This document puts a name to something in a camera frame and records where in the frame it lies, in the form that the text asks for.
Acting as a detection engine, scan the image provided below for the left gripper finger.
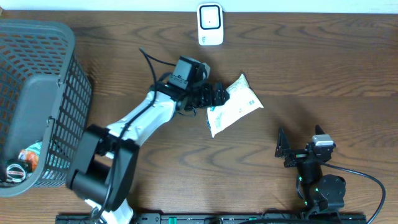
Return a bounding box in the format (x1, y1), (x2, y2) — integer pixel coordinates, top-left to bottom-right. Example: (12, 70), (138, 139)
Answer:
(206, 93), (227, 107)
(214, 83), (229, 101)

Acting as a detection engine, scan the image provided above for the large white snack bag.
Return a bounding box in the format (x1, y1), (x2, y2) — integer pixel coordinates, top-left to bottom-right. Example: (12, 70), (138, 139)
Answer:
(206, 73), (264, 138)

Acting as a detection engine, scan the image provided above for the orange small snack pack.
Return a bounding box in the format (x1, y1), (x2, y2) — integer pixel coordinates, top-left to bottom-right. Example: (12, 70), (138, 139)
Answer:
(18, 149), (40, 171)

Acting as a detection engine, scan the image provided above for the teal white tissue pack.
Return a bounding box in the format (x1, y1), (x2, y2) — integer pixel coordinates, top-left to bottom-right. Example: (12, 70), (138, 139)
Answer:
(25, 141), (42, 156)

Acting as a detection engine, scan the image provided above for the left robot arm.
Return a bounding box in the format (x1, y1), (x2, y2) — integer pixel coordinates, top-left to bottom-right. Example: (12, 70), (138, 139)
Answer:
(66, 60), (230, 223)

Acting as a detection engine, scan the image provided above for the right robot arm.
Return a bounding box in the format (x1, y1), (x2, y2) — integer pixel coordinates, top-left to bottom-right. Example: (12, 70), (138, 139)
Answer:
(275, 125), (346, 220)

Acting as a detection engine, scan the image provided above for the white barcode scanner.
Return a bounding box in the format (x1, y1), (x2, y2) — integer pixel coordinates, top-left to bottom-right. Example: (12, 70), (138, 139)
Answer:
(197, 2), (224, 46)

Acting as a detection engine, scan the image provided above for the grey plastic shopping basket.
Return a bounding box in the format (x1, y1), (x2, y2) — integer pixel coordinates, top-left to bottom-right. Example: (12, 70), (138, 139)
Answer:
(1, 19), (92, 197)

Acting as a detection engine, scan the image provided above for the round black red tin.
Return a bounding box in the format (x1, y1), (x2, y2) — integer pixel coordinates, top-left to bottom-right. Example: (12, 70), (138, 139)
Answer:
(6, 162), (27, 183)

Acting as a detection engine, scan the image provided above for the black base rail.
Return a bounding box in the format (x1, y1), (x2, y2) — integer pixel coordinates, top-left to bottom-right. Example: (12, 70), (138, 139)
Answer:
(55, 212), (368, 224)

